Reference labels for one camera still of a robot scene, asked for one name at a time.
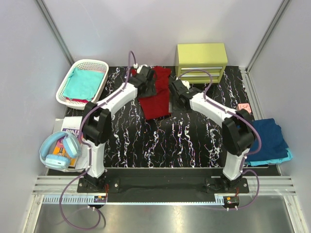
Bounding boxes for light blue ring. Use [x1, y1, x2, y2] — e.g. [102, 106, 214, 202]
[38, 131, 82, 170]

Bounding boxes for aluminium frame post right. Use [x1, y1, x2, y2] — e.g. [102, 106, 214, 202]
[245, 0, 291, 73]

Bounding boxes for light blue shirt under pile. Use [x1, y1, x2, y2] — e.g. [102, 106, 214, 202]
[245, 148, 293, 166]

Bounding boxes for pink cube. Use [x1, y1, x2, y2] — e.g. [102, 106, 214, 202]
[237, 103, 252, 113]

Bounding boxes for aluminium frame post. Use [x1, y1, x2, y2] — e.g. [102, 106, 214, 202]
[34, 0, 75, 65]
[245, 0, 291, 73]

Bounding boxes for teal folded t shirt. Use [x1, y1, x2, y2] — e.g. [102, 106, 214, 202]
[63, 68, 104, 100]

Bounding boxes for pink folded shirt in basket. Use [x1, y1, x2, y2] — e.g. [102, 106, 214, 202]
[65, 97, 92, 103]

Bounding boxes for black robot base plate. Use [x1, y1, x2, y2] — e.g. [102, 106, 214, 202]
[77, 168, 249, 204]

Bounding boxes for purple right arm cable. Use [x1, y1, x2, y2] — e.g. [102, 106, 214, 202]
[177, 69, 262, 195]

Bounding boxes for red t shirt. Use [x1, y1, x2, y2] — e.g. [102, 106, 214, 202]
[131, 66, 171, 120]

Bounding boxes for blue t shirt pile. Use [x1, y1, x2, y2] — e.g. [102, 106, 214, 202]
[247, 118, 289, 159]

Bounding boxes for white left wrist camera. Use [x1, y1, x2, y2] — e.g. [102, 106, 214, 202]
[137, 64, 148, 73]

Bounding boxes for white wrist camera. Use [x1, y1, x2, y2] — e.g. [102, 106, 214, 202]
[182, 81, 190, 89]
[137, 64, 148, 73]

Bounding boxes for yellow green drawer cabinet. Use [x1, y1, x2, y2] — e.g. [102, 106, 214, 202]
[175, 43, 228, 84]

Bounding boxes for white plastic laundry basket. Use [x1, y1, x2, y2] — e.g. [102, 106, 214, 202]
[56, 59, 109, 110]

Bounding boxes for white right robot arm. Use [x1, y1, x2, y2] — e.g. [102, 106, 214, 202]
[169, 80, 258, 193]

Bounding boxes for aluminium frame post left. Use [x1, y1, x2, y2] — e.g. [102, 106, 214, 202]
[34, 0, 75, 65]

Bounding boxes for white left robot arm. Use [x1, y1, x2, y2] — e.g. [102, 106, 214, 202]
[79, 65, 156, 192]

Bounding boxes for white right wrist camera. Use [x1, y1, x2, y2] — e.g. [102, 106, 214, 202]
[182, 81, 190, 89]

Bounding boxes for colourful Roald Dahl book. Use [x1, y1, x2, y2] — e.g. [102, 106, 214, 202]
[48, 131, 82, 169]

